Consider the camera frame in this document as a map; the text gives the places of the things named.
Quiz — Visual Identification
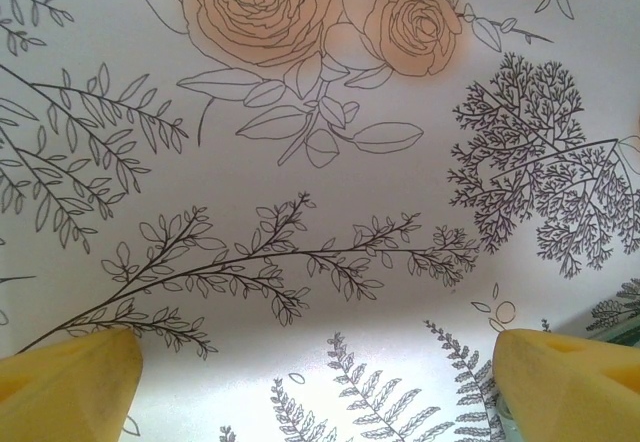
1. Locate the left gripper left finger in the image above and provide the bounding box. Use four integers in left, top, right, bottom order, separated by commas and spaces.
0, 328, 145, 442

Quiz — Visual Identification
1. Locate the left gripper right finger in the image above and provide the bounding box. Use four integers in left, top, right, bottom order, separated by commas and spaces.
491, 328, 640, 442

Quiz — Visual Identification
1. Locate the floral printed table cover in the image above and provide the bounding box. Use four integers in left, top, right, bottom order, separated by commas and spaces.
0, 0, 640, 442

